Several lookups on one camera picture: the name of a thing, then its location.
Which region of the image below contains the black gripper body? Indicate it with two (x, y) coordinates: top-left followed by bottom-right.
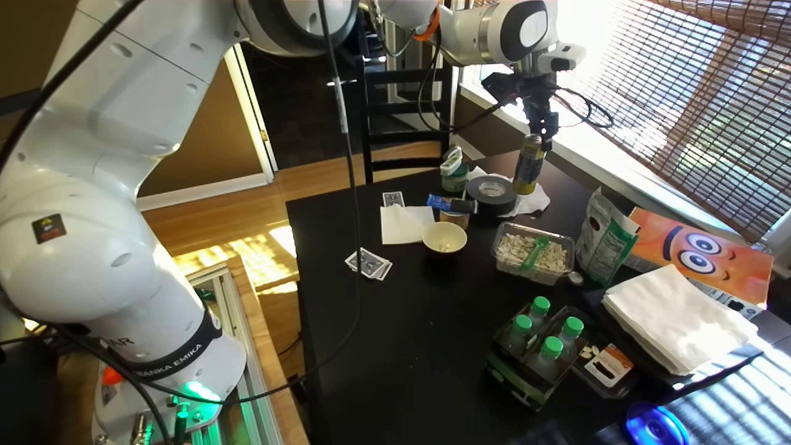
(522, 75), (562, 137)

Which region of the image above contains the small yellow labelled can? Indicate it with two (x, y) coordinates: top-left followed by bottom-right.
(512, 137), (546, 199)

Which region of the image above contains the crumpled white paper sheet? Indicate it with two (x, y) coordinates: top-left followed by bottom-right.
(466, 164), (554, 221)

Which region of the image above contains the black tape roll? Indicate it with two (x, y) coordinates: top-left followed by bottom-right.
(462, 173), (519, 218)

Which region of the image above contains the blue card box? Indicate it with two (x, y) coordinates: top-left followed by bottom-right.
(425, 194), (480, 218)

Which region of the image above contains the small orange tin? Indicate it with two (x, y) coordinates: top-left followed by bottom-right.
(438, 211), (475, 232)

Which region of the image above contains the green white carton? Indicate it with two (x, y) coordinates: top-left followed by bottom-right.
(572, 185), (643, 289)

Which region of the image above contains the cream ceramic bowl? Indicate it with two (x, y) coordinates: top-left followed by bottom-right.
(420, 221), (470, 258)

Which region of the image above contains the black wooden chair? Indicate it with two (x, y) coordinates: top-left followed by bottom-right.
(354, 59), (460, 189)

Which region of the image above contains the bamboo window blind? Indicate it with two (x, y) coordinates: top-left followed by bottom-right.
(565, 0), (791, 244)

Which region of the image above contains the flat white napkin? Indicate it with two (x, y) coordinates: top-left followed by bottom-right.
(378, 202), (438, 247)

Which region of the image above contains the green capped bottle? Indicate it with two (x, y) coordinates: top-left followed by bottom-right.
(529, 333), (569, 383)
(501, 311), (537, 356)
(525, 294), (554, 332)
(555, 314), (588, 354)

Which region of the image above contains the orange cartoon eyes book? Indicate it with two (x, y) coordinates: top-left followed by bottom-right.
(625, 206), (775, 320)

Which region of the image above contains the blue playing card deck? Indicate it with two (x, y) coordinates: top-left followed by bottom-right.
(344, 244), (396, 285)

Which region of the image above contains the white napkin stack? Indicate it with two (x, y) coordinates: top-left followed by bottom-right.
(600, 262), (761, 378)

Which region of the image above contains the blue round plastic object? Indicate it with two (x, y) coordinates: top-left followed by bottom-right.
(621, 404), (693, 445)

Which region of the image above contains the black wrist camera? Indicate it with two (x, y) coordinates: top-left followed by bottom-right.
(480, 73), (525, 107)

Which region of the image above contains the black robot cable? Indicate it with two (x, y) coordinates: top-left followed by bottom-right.
(315, 0), (368, 274)

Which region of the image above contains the aluminium rail frame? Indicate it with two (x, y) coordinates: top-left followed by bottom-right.
(183, 255), (286, 445)

